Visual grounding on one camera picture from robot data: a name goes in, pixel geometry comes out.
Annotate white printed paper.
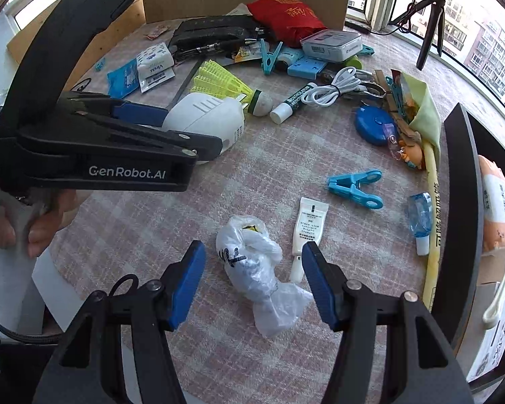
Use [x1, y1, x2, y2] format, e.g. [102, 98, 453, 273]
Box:
[225, 2, 253, 18]

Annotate light blue plastic box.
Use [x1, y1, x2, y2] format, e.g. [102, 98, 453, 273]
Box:
[278, 47, 327, 80]

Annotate black power cable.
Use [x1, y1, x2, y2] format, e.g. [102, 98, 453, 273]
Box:
[370, 2, 424, 36]

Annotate white plastic plug-in device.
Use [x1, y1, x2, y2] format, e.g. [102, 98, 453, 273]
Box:
[162, 93, 245, 165]

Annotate star print tissue pack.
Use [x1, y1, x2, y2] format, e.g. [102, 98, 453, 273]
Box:
[135, 42, 175, 77]

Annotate wooden clothespin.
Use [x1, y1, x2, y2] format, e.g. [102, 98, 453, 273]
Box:
[372, 69, 422, 139]

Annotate blue wet wipe packet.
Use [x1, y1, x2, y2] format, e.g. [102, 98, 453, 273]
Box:
[107, 57, 140, 99]

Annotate red fabric bag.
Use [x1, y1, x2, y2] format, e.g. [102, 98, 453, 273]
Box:
[247, 0, 328, 49]

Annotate light green cloth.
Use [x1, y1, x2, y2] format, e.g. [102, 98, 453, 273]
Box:
[400, 71, 442, 165]

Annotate cartoon figure keychain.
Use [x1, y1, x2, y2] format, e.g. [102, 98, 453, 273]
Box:
[393, 137, 428, 171]

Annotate light wooden board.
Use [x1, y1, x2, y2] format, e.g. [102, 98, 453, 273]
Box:
[6, 0, 147, 93]

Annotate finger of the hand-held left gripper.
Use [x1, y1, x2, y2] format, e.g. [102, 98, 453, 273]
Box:
[21, 111, 224, 163]
[61, 92, 170, 127]

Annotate black silver pen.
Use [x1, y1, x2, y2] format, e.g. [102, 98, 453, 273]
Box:
[173, 38, 262, 57]

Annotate white plastic bag bundle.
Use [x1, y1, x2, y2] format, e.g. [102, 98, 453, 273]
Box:
[216, 215, 314, 337]

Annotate white usb cable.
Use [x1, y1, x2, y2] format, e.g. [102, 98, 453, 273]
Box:
[301, 66, 375, 110]

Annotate scissors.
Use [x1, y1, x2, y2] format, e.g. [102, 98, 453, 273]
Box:
[347, 80, 388, 102]

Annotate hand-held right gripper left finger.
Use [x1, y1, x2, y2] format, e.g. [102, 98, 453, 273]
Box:
[34, 240, 207, 404]

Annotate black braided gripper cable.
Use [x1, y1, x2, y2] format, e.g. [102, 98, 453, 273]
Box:
[0, 303, 68, 343]

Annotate black tray container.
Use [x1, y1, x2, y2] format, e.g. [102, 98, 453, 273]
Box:
[429, 103, 505, 388]

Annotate orange white tissue pack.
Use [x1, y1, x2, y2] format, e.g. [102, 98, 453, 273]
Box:
[477, 155, 505, 253]

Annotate black power strip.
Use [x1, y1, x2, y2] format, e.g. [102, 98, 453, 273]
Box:
[344, 19, 372, 35]

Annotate white floral printed box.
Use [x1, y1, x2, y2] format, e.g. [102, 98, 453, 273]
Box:
[467, 282, 505, 383]

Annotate yellow shuttlecock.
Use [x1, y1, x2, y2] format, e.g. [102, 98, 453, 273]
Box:
[189, 60, 274, 117]

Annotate person's left hand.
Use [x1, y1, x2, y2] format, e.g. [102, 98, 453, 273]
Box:
[0, 189, 78, 259]

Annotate small white tube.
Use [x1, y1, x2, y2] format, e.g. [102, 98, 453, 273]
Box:
[289, 197, 330, 283]

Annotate grey metal ruler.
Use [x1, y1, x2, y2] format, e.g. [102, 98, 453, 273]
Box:
[166, 60, 205, 110]

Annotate black pencil case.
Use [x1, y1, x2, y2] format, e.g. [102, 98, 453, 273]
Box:
[167, 14, 264, 57]

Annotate small clear blue bottle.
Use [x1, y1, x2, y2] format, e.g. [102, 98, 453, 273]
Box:
[407, 192, 434, 257]

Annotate red white sachet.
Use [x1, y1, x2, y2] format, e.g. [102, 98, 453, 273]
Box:
[145, 24, 171, 40]

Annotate blue tape measure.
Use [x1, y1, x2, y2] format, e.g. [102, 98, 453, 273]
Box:
[354, 105, 394, 147]

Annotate white grey product box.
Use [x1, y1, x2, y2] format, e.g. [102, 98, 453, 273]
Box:
[300, 29, 363, 63]

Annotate silver yellow foil packet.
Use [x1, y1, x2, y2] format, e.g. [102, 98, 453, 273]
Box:
[229, 44, 264, 64]

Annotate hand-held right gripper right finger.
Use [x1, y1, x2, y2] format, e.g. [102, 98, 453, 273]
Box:
[301, 242, 474, 404]

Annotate white lip balm tube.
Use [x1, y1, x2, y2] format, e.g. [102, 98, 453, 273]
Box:
[270, 82, 318, 125]

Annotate white flat sachet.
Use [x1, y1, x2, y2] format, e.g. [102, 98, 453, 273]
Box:
[138, 67, 176, 94]

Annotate grey bobble flower white stems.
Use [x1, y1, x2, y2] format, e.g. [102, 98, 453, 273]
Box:
[482, 189, 505, 329]

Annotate black tripod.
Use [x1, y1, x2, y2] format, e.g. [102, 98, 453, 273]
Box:
[389, 0, 457, 71]

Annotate long yellow paper sleeve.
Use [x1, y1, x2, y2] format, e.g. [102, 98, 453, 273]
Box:
[421, 141, 449, 304]

